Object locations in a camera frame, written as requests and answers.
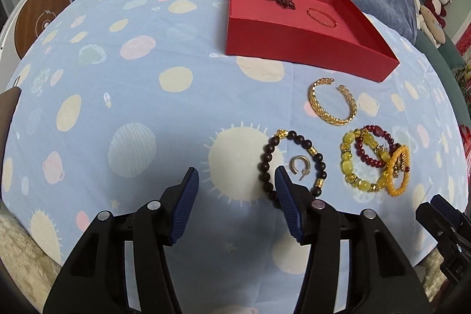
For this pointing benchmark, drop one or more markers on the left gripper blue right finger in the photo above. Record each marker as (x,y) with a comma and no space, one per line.
(290,196)

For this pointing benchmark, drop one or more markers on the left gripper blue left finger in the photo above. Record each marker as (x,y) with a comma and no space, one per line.
(182,201)

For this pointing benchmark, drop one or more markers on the silver hoop earring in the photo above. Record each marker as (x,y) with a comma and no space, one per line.
(300,165)

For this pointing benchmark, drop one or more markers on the gold braided cuff bangle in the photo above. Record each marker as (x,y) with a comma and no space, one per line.
(334,104)

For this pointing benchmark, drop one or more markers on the thin rose gold bangle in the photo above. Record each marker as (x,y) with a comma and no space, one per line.
(322,17)

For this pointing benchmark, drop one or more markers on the red gift bag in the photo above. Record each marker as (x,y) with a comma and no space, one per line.
(465,133)

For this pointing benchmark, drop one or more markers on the blue planet print bedsheet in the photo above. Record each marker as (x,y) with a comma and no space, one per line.
(120,97)

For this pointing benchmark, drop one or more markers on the cream fluffy blanket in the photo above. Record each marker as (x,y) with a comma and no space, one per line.
(31,269)

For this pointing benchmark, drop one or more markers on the red cardboard box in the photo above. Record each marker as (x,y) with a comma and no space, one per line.
(281,30)

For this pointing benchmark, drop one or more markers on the beige plush toy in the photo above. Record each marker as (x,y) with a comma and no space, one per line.
(429,25)

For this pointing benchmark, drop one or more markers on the round wooden side table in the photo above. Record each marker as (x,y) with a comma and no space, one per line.
(22,28)

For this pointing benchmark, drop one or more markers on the green bed frame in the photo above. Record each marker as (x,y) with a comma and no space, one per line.
(447,63)

